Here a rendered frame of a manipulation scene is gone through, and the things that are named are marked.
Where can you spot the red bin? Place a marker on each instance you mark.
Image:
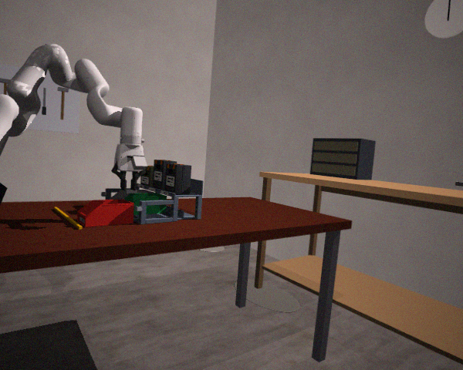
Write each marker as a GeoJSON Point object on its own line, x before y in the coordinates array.
{"type": "Point", "coordinates": [106, 212]}

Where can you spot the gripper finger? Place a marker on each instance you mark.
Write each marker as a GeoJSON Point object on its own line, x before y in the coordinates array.
{"type": "Point", "coordinates": [135, 176]}
{"type": "Point", "coordinates": [122, 176]}

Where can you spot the yellow bar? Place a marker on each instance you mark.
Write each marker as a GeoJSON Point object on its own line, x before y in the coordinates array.
{"type": "Point", "coordinates": [68, 218]}

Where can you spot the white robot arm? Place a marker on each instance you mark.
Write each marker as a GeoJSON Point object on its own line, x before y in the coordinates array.
{"type": "Point", "coordinates": [22, 90]}

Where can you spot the grey open bin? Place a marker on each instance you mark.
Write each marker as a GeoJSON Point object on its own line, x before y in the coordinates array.
{"type": "Point", "coordinates": [124, 193]}

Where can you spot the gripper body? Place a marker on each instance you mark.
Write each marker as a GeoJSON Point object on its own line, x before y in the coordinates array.
{"type": "Point", "coordinates": [124, 162]}

